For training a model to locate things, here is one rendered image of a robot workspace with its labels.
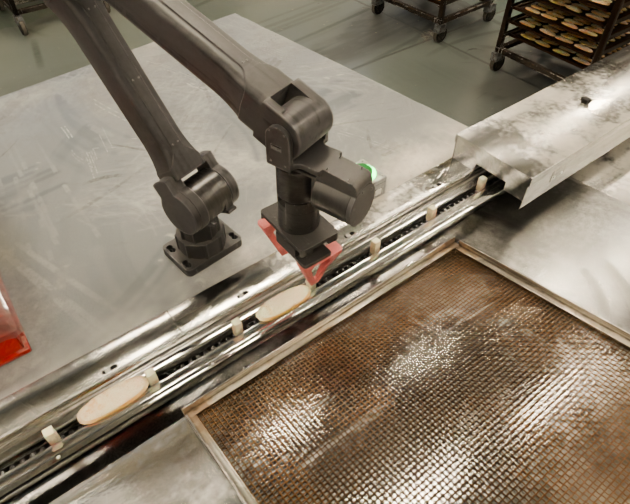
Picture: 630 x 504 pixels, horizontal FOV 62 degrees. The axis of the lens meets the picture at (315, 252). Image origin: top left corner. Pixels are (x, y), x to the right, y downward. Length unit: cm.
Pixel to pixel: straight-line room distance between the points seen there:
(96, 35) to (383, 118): 71
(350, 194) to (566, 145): 61
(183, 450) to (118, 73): 52
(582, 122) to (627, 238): 26
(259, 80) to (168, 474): 46
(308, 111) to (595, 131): 72
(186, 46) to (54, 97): 88
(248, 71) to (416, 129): 70
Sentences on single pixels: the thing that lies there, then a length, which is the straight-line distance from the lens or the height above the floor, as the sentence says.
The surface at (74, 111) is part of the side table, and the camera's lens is 144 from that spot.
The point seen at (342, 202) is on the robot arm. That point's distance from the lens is 62.
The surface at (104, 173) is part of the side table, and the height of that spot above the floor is 82.
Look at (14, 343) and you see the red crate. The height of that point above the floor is 85.
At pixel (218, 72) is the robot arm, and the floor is 121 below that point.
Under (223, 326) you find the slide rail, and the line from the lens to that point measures 82.
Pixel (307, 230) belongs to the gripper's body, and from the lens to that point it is 71.
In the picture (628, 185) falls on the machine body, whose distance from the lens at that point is 128.
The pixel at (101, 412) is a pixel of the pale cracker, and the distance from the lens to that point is 78.
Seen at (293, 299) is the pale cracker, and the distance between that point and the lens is 83.
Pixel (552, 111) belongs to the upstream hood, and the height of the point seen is 92.
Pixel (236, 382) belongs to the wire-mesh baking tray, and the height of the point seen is 89.
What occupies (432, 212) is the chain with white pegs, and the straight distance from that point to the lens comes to 99.
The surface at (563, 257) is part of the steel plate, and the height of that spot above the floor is 82.
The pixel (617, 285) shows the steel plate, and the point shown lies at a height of 82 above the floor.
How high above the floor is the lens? 151
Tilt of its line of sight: 46 degrees down
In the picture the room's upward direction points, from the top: straight up
